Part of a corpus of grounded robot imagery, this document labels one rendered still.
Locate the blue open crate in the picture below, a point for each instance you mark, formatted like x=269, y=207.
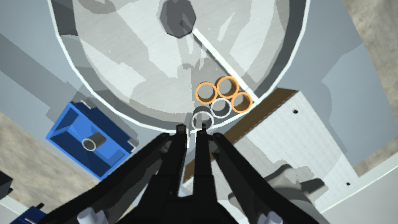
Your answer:
x=70, y=129

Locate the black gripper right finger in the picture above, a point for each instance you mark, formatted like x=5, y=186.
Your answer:
x=259, y=201

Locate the bronze bushing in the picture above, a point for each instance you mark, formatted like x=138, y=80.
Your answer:
x=210, y=99
x=234, y=87
x=245, y=105

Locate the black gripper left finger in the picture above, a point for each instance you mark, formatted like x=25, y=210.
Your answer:
x=106, y=202

